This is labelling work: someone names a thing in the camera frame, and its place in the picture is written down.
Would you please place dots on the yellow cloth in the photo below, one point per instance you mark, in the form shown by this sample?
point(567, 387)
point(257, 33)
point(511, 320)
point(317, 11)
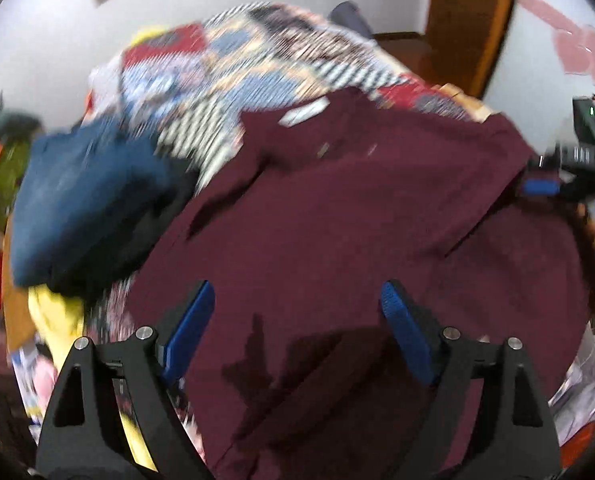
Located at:
point(62, 317)

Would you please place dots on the grey blue cloth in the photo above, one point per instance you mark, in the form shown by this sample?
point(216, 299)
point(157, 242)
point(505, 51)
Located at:
point(350, 16)

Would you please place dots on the maroon shirt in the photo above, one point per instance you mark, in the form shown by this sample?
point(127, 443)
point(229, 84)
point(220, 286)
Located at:
point(337, 220)

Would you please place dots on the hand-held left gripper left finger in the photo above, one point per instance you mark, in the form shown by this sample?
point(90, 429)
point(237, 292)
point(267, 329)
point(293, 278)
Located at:
point(193, 317)

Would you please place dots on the black cloth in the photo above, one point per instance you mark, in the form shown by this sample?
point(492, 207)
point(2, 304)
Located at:
point(127, 240)

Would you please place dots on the brown wooden door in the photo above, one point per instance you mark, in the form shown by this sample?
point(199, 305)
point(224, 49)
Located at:
point(470, 20)

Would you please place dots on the green cloth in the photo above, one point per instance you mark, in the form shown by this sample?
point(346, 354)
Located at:
point(5, 170)

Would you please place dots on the blue denim garment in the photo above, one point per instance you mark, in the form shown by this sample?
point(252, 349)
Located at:
point(77, 195)

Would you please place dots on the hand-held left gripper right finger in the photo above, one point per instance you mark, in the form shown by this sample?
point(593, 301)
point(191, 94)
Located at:
point(402, 317)

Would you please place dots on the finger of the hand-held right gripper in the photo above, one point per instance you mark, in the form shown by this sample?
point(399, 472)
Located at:
point(542, 188)

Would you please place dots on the pink flower wall decal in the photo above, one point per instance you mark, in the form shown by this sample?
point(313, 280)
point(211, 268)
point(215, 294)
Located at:
point(572, 42)

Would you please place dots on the colourful patterned blanket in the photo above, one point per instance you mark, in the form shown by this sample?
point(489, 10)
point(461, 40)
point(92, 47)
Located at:
point(257, 65)

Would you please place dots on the yellow object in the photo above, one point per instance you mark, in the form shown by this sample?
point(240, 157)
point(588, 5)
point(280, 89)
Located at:
point(150, 36)

